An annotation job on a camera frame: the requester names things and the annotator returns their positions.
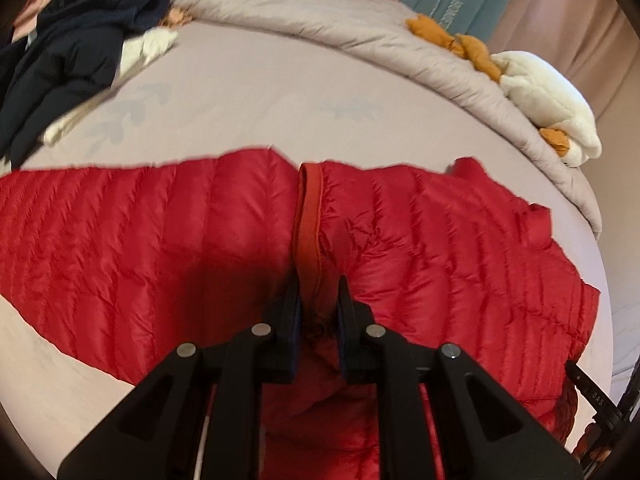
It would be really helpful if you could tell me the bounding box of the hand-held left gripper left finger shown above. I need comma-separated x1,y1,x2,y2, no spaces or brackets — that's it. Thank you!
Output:
56,280,303,480

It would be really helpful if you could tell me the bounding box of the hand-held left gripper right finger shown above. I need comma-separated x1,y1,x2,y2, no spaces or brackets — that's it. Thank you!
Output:
336,276,585,480

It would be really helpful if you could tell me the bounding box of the red down jacket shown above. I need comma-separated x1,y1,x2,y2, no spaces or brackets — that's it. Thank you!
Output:
0,149,601,480

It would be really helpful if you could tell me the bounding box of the grey quilt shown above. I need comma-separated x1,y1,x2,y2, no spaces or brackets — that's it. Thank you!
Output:
155,0,603,241

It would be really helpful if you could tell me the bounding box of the white goose plush toy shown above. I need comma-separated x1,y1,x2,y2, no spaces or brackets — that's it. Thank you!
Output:
405,12,604,168

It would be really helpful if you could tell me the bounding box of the white garment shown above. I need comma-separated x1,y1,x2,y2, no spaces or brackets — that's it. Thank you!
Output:
42,27,179,147

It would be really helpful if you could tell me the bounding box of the small orange toy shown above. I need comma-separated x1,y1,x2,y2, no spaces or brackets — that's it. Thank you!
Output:
160,6,194,30

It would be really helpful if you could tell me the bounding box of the navy hooded jacket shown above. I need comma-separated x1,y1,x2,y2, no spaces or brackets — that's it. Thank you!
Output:
0,0,173,171

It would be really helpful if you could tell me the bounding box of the pink curtain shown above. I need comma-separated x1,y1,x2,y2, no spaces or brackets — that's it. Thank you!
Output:
345,0,640,126

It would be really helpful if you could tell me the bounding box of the pink cloth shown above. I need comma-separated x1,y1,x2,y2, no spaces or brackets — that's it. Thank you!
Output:
12,0,68,43

